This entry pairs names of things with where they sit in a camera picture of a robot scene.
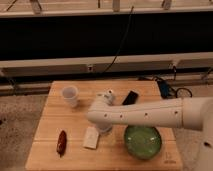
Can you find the translucent plastic cup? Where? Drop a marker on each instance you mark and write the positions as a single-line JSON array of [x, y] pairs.
[[70, 95]]

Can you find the black smartphone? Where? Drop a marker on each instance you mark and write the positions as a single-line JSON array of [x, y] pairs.
[[131, 98]]

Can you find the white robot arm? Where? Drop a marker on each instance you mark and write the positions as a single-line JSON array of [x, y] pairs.
[[189, 113]]

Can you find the brown sausage toy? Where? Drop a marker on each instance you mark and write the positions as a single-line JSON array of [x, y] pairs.
[[61, 144]]

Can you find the white rectangular sponge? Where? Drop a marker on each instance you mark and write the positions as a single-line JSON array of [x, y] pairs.
[[91, 138]]

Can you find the green ceramic bowl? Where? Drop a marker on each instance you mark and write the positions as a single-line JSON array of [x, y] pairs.
[[142, 142]]

